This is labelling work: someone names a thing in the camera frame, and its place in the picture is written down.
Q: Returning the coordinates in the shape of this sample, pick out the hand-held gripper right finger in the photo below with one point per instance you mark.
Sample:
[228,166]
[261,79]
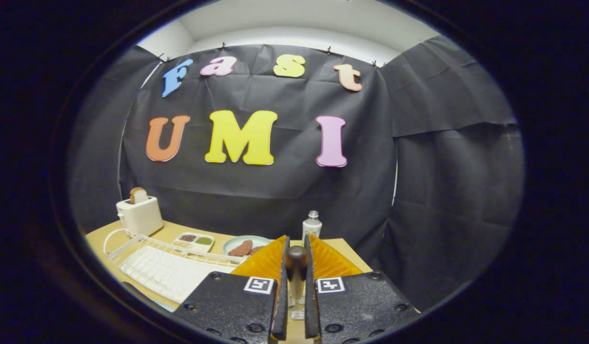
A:
[366,306]

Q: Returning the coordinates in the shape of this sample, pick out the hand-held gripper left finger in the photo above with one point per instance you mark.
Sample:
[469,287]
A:
[227,306]

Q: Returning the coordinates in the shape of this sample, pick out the white dish rack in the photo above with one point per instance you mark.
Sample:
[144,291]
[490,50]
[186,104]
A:
[170,272]

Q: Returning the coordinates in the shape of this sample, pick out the pale green food plate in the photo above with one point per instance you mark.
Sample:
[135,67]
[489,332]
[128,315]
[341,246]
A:
[246,237]

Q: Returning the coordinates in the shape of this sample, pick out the brown meat piece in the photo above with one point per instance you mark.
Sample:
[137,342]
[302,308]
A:
[256,249]
[240,249]

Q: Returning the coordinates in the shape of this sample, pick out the white sauce tray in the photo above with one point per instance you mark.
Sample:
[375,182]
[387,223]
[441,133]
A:
[182,244]

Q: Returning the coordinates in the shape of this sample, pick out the green and white bottle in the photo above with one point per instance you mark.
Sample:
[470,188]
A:
[312,227]

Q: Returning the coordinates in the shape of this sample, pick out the white toaster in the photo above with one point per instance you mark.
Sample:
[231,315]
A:
[141,217]

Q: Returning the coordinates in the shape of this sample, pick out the black backdrop cloth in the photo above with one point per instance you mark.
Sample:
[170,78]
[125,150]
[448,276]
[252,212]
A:
[285,191]

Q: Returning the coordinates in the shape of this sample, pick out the brown bread slice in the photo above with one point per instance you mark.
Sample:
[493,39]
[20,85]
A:
[139,196]

